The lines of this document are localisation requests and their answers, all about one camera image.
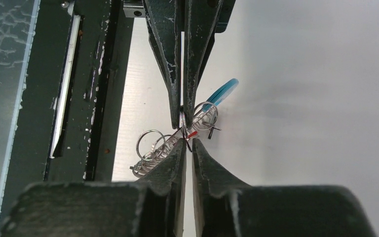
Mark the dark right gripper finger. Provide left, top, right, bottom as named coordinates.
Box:
left=183, top=0, right=223, bottom=128
left=143, top=0, right=181, bottom=129

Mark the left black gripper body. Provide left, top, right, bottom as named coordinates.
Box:
left=215, top=0, right=236, bottom=33

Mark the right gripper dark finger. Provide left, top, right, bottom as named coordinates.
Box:
left=0, top=139, right=187, bottom=237

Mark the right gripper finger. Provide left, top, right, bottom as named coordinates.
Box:
left=192, top=139, right=376, bottom=237

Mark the red tagged key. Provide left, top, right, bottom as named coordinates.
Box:
left=185, top=130, right=199, bottom=141

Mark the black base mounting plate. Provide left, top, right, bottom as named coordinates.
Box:
left=0, top=0, right=134, bottom=226

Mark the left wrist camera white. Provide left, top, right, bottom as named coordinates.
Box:
left=123, top=0, right=145, bottom=18

